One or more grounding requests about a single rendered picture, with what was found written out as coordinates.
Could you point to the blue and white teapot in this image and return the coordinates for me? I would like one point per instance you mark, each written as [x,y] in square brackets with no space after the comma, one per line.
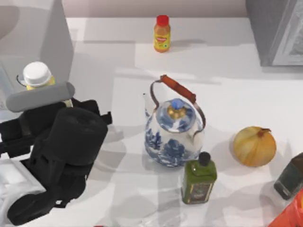
[174,142]

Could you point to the orange-red container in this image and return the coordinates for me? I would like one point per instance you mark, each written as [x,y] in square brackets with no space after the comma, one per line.
[292,212]

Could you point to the green bottle with black cap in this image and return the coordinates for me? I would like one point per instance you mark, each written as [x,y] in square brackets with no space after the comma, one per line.
[198,179]

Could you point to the yellow bottle with white cap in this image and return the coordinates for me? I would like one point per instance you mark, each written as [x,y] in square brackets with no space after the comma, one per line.
[36,72]

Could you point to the yellow onion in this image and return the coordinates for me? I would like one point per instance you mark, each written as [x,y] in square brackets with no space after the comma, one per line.
[254,147]

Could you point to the dark green bottle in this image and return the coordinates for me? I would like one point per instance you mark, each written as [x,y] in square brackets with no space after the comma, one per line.
[291,177]

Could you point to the grey cabinet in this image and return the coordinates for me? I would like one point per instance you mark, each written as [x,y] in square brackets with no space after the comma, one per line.
[262,28]

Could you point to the orange bottle with red cap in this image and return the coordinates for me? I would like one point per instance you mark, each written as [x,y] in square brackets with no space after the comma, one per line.
[162,35]

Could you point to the pale framed cabinet door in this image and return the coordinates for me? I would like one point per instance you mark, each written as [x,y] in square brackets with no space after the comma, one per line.
[290,40]

